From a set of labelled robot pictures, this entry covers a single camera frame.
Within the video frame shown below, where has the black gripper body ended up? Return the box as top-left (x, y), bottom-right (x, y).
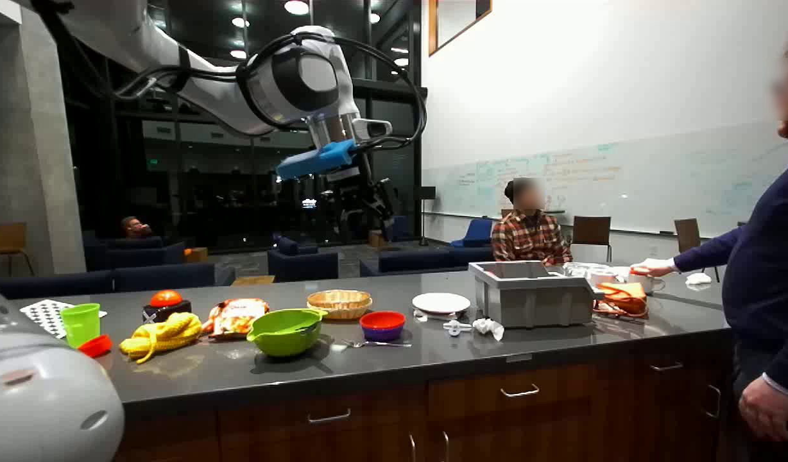
top-left (324, 163), bottom-right (387, 213)

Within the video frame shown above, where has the purple and red bowl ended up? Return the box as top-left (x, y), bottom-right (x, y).
top-left (356, 309), bottom-right (409, 345)

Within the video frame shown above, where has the green plastic bowl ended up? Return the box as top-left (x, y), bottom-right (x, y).
top-left (247, 307), bottom-right (328, 360)

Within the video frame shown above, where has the long dark blue sofa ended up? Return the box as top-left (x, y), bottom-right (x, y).
top-left (356, 244), bottom-right (496, 278)

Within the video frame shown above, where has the dark blue armchair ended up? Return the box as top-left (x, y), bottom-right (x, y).
top-left (267, 241), bottom-right (342, 282)

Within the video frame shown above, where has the woven wicker basket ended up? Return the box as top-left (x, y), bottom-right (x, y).
top-left (303, 287), bottom-right (374, 323)

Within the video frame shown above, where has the white round plate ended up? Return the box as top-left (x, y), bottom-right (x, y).
top-left (410, 290), bottom-right (471, 318)

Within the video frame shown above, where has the low wooden table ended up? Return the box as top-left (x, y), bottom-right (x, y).
top-left (228, 273), bottom-right (276, 290)

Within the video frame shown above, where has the seated person plaid shirt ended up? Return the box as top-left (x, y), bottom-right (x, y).
top-left (489, 174), bottom-right (575, 267)

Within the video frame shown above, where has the white crumpled wrapper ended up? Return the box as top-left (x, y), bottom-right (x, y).
top-left (442, 317), bottom-right (505, 345)

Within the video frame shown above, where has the orange snack bag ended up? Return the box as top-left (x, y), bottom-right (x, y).
top-left (204, 296), bottom-right (272, 341)

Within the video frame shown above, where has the gray plastic bin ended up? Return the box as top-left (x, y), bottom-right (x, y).
top-left (468, 260), bottom-right (597, 331)

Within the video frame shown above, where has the wood framed window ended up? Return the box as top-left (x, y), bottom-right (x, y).
top-left (426, 0), bottom-right (496, 60)

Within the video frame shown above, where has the brown chair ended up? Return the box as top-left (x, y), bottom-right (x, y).
top-left (570, 217), bottom-right (614, 264)
top-left (673, 217), bottom-right (724, 267)

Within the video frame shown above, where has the white plastic bag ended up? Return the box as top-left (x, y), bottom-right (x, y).
top-left (563, 260), bottom-right (636, 286)

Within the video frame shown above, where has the orange dome button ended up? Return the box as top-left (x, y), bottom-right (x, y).
top-left (147, 287), bottom-right (193, 317)

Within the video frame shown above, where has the black box white cross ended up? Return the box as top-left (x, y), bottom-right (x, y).
top-left (142, 303), bottom-right (194, 327)

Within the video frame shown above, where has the distant seated person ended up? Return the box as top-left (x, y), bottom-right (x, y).
top-left (120, 213), bottom-right (156, 241)

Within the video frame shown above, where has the yellow knitted cloth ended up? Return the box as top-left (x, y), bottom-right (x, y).
top-left (118, 312), bottom-right (204, 364)

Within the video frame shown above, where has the bagged bread loaf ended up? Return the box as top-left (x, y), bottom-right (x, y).
top-left (593, 278), bottom-right (650, 322)

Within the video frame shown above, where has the wooden counter cabinet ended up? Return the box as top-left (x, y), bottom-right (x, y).
top-left (118, 337), bottom-right (737, 462)

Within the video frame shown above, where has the red plastic lid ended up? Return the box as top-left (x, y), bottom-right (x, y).
top-left (76, 334), bottom-right (115, 360)

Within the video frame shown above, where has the green plastic cup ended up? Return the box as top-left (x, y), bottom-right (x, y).
top-left (56, 300), bottom-right (104, 351)

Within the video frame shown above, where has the striped paper sheet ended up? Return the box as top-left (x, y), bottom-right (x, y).
top-left (18, 299), bottom-right (75, 341)

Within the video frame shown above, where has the wooden chair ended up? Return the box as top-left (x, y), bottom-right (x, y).
top-left (0, 224), bottom-right (27, 278)

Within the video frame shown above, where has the standing person navy sweater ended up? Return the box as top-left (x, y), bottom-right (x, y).
top-left (632, 24), bottom-right (788, 462)

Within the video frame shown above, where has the wall whiteboard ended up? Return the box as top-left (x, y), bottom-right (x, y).
top-left (428, 123), bottom-right (788, 239)

